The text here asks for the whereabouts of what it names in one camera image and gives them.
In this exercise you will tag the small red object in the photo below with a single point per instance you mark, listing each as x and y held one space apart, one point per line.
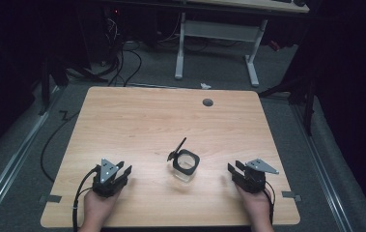
274 45

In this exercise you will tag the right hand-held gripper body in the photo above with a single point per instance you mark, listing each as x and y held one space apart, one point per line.
252 180

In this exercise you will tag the white crumpled paper scrap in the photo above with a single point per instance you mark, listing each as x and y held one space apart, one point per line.
205 86

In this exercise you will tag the person's left hand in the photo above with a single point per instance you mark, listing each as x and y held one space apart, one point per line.
97 209

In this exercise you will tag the white-framed desk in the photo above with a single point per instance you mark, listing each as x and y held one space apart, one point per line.
217 31

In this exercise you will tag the grey tape strip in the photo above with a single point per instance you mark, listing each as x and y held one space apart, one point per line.
51 198
291 195

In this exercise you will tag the black pen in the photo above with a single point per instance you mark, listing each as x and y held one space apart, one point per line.
178 149

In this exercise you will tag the black table grommet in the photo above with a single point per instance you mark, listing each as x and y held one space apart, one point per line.
207 102

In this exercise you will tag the person's right hand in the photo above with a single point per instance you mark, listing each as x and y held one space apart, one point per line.
257 206

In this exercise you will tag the metal floor rail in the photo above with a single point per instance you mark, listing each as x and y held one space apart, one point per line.
13 161
322 167

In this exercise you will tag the clear square jar black rim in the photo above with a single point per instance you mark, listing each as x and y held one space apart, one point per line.
186 165

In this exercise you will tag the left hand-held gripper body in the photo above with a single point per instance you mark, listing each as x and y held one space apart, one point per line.
109 187

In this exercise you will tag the black metal stand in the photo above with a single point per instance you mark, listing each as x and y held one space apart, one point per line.
308 96
45 87

